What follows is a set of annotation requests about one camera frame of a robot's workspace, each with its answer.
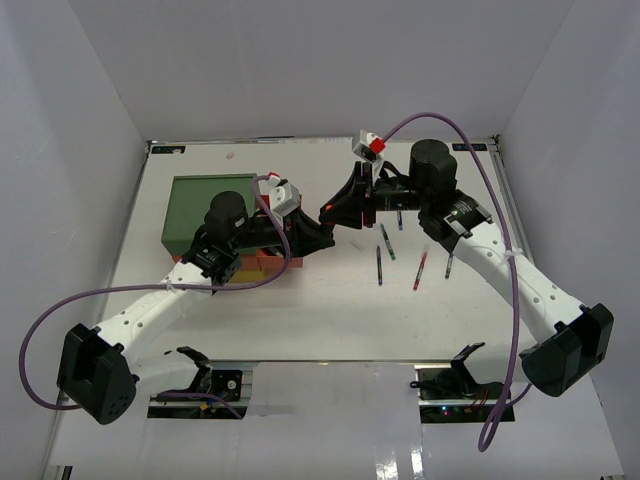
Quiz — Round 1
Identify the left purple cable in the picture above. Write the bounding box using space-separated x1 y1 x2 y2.
18 173 294 420

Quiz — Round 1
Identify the black pen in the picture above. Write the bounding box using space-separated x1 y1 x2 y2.
445 253 454 280

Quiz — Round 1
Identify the purple pen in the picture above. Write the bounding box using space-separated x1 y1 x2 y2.
375 245 384 286

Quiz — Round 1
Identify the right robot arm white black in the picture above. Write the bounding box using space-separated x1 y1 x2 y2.
320 134 614 397

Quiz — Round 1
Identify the green drawer cabinet box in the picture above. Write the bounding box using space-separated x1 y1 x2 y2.
161 174 256 285

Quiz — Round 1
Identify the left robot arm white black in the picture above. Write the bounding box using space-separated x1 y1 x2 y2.
57 185 335 425

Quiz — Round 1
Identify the red drawer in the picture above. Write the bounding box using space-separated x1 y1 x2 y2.
248 194 304 277

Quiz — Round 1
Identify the green pen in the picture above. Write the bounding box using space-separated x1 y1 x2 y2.
379 223 396 261

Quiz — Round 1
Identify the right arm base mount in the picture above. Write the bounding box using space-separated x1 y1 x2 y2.
410 364 503 425

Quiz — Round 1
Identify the left black corner label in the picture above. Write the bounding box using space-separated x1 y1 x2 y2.
150 145 186 155

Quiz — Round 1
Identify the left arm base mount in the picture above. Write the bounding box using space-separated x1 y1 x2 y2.
147 368 253 420

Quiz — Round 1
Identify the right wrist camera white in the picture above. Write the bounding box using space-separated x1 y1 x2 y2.
351 130 385 177

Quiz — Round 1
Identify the red pen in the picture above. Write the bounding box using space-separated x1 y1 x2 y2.
412 244 430 292

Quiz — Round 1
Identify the clear pen cap lower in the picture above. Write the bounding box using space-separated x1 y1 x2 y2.
349 240 365 251

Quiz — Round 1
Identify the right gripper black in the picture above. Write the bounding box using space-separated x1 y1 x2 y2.
318 163 429 231

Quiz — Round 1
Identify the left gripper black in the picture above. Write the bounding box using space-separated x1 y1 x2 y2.
231 206 336 263

